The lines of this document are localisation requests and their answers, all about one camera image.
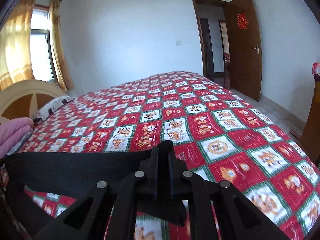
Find black pants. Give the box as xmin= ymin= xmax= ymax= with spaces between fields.
xmin=4 ymin=147 xmax=187 ymax=239

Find wooden bedside cabinet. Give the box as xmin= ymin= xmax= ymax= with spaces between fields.
xmin=300 ymin=81 xmax=320 ymax=163

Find white patterned pillow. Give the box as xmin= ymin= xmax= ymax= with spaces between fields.
xmin=31 ymin=95 xmax=74 ymax=121

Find pink folded quilt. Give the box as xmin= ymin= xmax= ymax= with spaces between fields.
xmin=1 ymin=117 xmax=34 ymax=159

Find beige wooden headboard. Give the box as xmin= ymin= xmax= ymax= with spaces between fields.
xmin=1 ymin=79 xmax=67 ymax=120

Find yellow curtain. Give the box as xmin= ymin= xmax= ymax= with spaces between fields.
xmin=49 ymin=0 xmax=74 ymax=92

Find window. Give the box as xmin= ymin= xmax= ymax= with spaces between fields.
xmin=30 ymin=5 xmax=57 ymax=82

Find brown wooden door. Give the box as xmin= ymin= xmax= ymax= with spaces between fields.
xmin=223 ymin=0 xmax=263 ymax=101

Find red checked cloth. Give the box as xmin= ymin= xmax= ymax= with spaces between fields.
xmin=312 ymin=62 xmax=320 ymax=75

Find red door decoration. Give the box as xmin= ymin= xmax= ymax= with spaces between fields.
xmin=236 ymin=12 xmax=249 ymax=30

